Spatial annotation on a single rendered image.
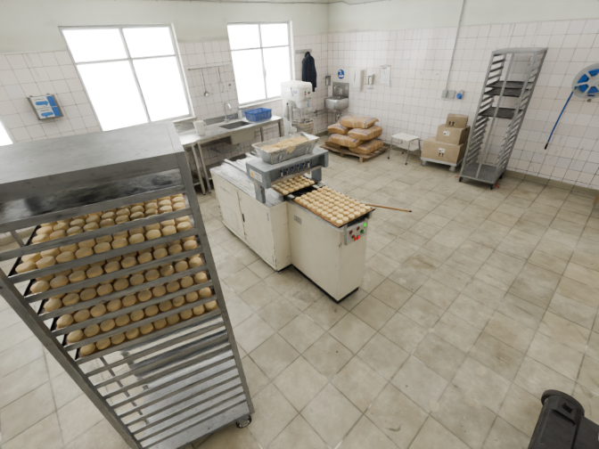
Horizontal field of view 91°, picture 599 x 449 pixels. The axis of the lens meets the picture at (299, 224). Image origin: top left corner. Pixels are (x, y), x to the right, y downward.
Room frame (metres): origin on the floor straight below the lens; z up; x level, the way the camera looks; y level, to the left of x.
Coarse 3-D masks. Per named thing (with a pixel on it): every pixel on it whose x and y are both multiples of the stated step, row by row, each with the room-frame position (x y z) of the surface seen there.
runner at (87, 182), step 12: (144, 168) 0.90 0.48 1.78; (156, 168) 0.92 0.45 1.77; (168, 168) 0.93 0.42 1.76; (84, 180) 0.84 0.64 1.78; (96, 180) 0.85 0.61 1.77; (108, 180) 0.86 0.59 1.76; (12, 192) 0.77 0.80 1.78; (24, 192) 0.78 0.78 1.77; (36, 192) 0.79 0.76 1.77; (48, 192) 0.80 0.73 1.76
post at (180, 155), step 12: (180, 156) 0.92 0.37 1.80; (180, 168) 0.92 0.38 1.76; (192, 180) 0.93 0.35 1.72; (192, 192) 0.92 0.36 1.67; (192, 204) 0.92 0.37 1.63; (204, 228) 0.93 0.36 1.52; (204, 240) 0.92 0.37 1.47; (204, 252) 0.92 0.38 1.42; (216, 276) 0.92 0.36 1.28; (216, 288) 0.92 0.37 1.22; (228, 324) 0.92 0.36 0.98; (228, 336) 0.92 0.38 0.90; (240, 360) 0.92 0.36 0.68; (240, 372) 0.92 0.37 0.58; (252, 408) 0.92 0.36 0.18
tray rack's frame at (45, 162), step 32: (128, 128) 1.27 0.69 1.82; (160, 128) 1.24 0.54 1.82; (0, 160) 0.94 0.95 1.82; (32, 160) 0.92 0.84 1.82; (64, 160) 0.90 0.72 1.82; (96, 160) 0.88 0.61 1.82; (128, 160) 0.86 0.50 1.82; (160, 160) 0.90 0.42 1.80; (0, 192) 0.74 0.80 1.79; (0, 288) 0.68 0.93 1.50; (32, 320) 0.69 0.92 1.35; (64, 352) 0.70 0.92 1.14; (128, 352) 1.13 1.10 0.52; (224, 384) 1.10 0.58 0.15; (160, 416) 0.92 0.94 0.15; (224, 416) 0.90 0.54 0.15; (160, 448) 0.75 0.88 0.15
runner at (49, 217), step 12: (144, 192) 0.89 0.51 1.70; (156, 192) 0.91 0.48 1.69; (168, 192) 0.92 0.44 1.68; (180, 192) 0.94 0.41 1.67; (96, 204) 0.84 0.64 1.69; (108, 204) 0.85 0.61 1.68; (120, 204) 0.86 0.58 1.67; (36, 216) 0.78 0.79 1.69; (48, 216) 0.79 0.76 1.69; (60, 216) 0.80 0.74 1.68; (72, 216) 0.81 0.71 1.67; (0, 228) 0.74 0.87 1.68; (12, 228) 0.75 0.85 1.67
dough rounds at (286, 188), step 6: (294, 180) 2.67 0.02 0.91; (300, 180) 2.64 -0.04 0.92; (306, 180) 2.63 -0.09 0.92; (276, 186) 2.53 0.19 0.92; (282, 186) 2.52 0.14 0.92; (288, 186) 2.51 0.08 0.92; (294, 186) 2.50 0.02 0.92; (300, 186) 2.50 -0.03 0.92; (282, 192) 2.43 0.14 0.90; (288, 192) 2.42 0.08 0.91
